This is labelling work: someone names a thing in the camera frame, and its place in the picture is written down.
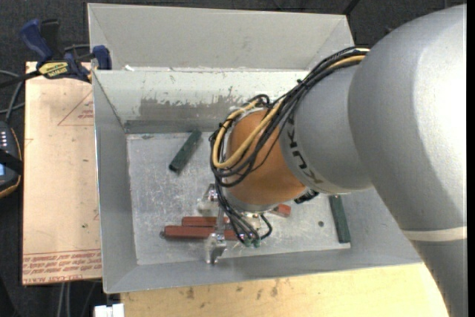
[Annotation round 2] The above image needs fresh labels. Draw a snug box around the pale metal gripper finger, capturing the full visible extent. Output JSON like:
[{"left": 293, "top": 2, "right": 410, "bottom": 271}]
[
  {"left": 203, "top": 232, "right": 228, "bottom": 265},
  {"left": 195, "top": 183, "right": 220, "bottom": 215}
]

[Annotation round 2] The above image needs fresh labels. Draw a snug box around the grey metal bin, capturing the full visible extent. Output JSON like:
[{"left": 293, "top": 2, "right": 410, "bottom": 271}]
[{"left": 87, "top": 2, "right": 425, "bottom": 295}]

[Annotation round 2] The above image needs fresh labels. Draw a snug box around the dark green flat block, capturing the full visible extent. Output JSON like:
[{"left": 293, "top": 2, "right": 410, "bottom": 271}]
[
  {"left": 168, "top": 128, "right": 203, "bottom": 176},
  {"left": 328, "top": 195, "right": 352, "bottom": 244}
]

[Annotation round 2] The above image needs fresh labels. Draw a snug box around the brown cardboard board, red print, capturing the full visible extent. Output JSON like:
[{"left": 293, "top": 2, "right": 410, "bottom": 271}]
[{"left": 22, "top": 61, "right": 103, "bottom": 287}]

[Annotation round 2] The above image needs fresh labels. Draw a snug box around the black cylinder on white bracket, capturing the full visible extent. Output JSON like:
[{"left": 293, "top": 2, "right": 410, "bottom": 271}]
[{"left": 294, "top": 189, "right": 319, "bottom": 205}]

